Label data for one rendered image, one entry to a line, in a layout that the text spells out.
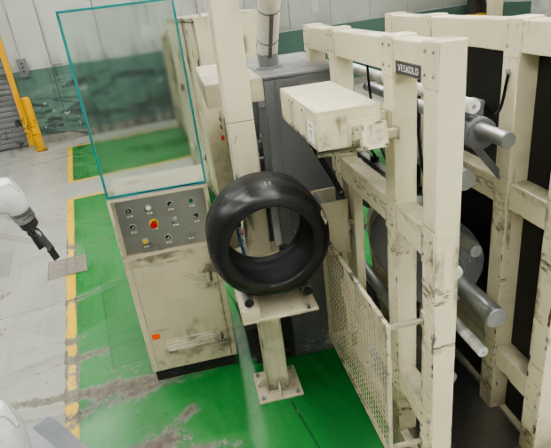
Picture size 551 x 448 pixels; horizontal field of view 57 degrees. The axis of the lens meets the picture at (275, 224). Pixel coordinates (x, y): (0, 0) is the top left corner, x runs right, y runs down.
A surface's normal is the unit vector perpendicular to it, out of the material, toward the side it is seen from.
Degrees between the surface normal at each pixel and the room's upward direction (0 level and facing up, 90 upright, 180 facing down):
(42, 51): 90
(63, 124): 90
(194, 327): 90
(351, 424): 0
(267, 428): 0
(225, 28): 90
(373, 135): 72
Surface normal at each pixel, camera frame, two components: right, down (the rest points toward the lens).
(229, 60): 0.20, 0.39
